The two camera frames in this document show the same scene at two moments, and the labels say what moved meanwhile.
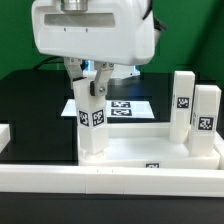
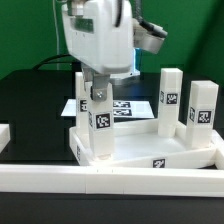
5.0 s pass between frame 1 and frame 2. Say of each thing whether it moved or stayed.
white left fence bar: stayed
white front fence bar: stayed
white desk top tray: moved
